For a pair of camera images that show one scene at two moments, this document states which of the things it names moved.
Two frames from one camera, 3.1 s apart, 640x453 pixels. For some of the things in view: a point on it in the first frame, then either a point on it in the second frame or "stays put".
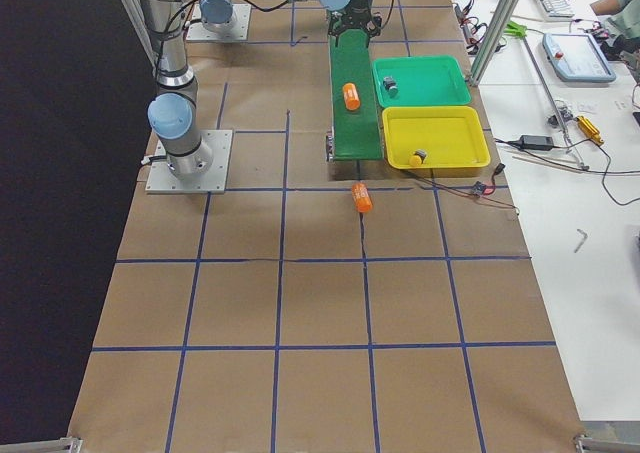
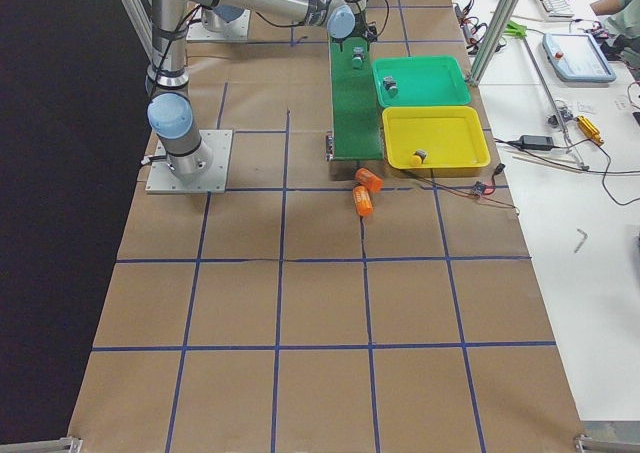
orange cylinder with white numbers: x=361 y=197 stays put
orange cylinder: x=351 y=97 -> x=364 y=177
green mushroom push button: x=391 y=86 stays put
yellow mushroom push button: x=418 y=157 stays put
